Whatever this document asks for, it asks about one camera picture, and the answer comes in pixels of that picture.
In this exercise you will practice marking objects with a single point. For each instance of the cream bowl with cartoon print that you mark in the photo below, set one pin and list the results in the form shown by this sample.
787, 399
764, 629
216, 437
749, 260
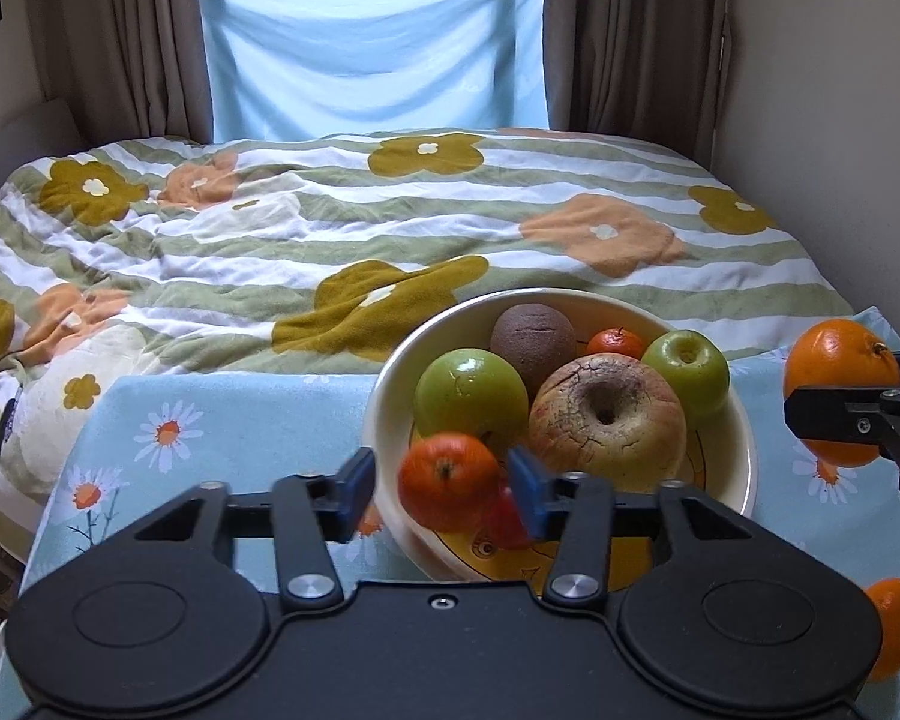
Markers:
721, 456

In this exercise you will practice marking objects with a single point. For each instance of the small orange tangerine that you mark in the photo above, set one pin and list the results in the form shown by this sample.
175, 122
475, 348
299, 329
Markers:
447, 482

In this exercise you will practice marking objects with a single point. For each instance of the large orange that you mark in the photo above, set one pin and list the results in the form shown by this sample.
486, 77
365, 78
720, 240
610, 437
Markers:
840, 353

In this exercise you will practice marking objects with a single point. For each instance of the small tangerine in bowl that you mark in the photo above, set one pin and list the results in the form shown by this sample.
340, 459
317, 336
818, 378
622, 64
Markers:
617, 340

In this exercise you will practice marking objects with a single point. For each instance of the right brown curtain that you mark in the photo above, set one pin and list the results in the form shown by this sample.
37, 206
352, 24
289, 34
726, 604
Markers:
645, 69

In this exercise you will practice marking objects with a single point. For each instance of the brown kiwi fruit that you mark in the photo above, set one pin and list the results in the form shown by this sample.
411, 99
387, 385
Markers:
535, 340

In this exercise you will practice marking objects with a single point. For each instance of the small green apple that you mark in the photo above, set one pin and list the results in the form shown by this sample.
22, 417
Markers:
694, 368

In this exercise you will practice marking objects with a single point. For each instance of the left brown curtain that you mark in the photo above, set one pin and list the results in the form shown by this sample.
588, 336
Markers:
126, 68

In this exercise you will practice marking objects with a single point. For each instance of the floral striped duvet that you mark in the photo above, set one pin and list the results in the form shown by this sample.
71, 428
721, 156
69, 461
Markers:
159, 255

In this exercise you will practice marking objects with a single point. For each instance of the large green apple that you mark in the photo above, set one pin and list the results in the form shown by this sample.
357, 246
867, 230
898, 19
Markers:
471, 391

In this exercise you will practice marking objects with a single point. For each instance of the grey bed headboard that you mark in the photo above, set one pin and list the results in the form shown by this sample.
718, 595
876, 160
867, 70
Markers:
47, 129

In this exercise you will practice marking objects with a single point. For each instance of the brown curtain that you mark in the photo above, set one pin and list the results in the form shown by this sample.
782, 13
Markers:
645, 69
126, 68

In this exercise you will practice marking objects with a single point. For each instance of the red cherry tomato in bowl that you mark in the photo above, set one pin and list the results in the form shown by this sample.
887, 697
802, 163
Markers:
502, 523

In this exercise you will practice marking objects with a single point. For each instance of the large brownish wrinkled apple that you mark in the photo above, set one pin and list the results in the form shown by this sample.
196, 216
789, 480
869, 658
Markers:
611, 416

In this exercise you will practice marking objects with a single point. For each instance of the light blue window cloth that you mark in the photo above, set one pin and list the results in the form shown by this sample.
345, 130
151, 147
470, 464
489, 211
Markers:
284, 70

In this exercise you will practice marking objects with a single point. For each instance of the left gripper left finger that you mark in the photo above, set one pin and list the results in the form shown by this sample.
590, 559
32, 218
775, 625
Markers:
306, 513

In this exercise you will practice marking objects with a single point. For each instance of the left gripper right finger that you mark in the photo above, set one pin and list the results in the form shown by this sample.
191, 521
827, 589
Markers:
575, 512

